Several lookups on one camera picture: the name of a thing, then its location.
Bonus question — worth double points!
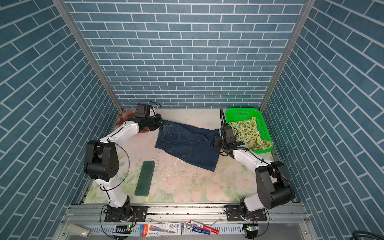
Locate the red plaid skirt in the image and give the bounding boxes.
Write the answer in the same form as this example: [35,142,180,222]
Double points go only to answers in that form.
[114,110,150,133]

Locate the dark blue denim skirt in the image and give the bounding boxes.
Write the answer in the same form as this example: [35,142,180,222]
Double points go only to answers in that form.
[155,120,220,172]

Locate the green plastic basket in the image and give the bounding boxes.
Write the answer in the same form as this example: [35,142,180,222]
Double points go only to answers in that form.
[225,108,274,154]

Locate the dark green rectangular board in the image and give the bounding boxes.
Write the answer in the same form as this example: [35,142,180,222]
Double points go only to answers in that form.
[135,161,156,197]

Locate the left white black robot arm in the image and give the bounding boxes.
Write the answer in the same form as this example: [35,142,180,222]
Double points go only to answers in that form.
[84,114,164,222]

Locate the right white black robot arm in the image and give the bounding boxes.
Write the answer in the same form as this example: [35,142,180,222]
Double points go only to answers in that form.
[214,137,295,220]

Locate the yellow floral skirt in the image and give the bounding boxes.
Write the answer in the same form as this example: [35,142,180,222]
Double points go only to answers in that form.
[229,117,273,151]

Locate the blue marker pen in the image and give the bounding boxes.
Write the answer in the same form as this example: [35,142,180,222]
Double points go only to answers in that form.
[184,225,211,235]

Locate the marker package box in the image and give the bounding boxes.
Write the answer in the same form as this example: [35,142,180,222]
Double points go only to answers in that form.
[139,223,183,238]

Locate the grey white small device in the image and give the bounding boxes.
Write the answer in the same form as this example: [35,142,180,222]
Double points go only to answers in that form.
[67,224,93,238]

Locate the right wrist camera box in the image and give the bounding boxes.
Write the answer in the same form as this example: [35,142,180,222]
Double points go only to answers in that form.
[222,125,236,140]

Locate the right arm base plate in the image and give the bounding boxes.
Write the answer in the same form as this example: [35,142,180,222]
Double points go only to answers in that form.
[223,204,267,222]

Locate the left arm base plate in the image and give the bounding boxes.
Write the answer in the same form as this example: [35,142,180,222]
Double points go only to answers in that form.
[103,206,149,223]

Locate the aluminium front rail frame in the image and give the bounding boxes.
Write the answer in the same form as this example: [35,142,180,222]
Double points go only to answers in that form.
[53,203,317,240]

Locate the black cable bottom right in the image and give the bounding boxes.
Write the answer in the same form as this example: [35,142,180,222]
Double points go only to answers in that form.
[351,230,384,240]

